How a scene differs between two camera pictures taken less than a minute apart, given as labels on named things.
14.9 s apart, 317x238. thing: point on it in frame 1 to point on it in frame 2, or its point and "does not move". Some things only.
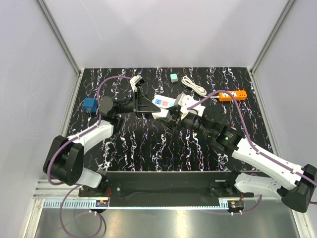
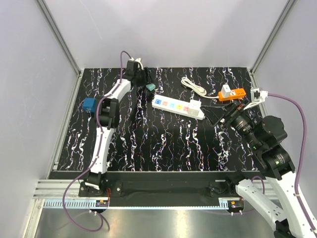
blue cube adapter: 90,104 does not move
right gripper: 180,121 to 228,112
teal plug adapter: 174,77 to 150,87
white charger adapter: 164,113 to 226,90
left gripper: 143,104 to 146,77
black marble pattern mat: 141,144 does not move
